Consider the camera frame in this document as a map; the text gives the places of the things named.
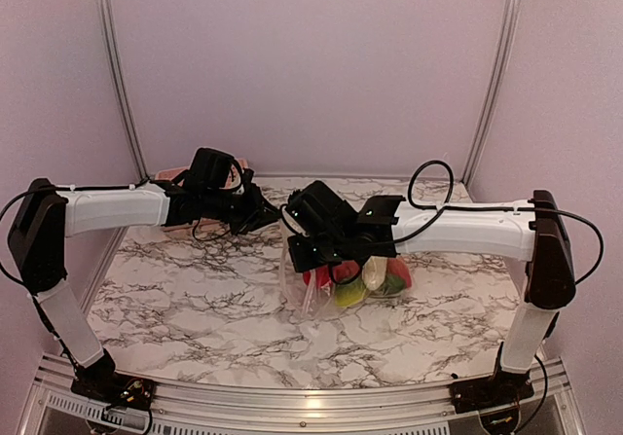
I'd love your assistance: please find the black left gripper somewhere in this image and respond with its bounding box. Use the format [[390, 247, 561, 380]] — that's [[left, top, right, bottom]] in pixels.
[[202, 180, 280, 234]]

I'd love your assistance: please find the clear zip top bag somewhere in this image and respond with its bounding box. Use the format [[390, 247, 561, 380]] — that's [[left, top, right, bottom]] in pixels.
[[278, 247, 413, 319]]

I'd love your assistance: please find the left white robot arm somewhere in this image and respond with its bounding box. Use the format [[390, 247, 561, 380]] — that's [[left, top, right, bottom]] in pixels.
[[8, 148, 278, 401]]

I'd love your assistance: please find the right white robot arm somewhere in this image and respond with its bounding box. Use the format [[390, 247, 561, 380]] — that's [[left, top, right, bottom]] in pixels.
[[280, 181, 576, 404]]

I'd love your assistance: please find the white fake cabbage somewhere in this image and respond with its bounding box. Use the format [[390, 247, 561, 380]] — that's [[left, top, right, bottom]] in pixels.
[[361, 256, 388, 292]]

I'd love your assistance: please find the yellow fake pear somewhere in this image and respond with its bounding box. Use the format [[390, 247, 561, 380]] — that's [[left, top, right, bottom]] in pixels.
[[334, 280, 370, 308]]

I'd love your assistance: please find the orange red fake mango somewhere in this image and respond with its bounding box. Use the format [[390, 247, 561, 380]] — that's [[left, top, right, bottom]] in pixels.
[[386, 258, 413, 290]]

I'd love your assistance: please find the green fake vegetable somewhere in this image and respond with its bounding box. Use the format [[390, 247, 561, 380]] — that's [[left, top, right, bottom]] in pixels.
[[375, 273, 408, 297]]

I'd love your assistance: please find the pink perforated plastic basket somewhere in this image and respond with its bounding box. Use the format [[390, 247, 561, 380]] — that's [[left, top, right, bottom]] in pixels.
[[155, 158, 249, 232]]

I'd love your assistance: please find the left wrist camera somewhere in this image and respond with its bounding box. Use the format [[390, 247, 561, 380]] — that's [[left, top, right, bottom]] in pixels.
[[239, 168, 254, 194]]

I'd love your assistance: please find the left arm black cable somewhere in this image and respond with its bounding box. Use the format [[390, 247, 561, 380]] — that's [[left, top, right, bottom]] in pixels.
[[0, 157, 259, 285]]

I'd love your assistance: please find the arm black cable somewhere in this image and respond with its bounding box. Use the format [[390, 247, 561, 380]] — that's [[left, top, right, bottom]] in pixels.
[[0, 157, 259, 285], [276, 160, 606, 290]]

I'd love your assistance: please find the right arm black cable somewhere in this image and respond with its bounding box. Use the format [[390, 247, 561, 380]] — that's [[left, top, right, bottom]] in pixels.
[[276, 160, 606, 290]]

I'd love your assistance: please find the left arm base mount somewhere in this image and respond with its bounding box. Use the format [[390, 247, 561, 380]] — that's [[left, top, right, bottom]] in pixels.
[[71, 349, 156, 411]]

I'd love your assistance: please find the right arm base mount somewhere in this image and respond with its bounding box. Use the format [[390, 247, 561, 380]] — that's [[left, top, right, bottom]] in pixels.
[[449, 345, 534, 414]]

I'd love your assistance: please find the left aluminium corner post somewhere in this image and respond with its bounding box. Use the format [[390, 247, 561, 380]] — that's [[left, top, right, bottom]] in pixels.
[[96, 0, 149, 178]]

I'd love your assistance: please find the aluminium corner post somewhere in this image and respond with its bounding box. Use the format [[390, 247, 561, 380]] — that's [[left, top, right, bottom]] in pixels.
[[96, 0, 149, 178], [461, 0, 521, 190]]

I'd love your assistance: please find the aluminium front frame rail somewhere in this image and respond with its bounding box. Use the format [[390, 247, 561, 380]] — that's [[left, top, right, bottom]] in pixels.
[[18, 356, 585, 435]]

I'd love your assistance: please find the right aluminium corner post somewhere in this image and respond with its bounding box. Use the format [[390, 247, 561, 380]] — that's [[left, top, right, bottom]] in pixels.
[[461, 0, 521, 190]]

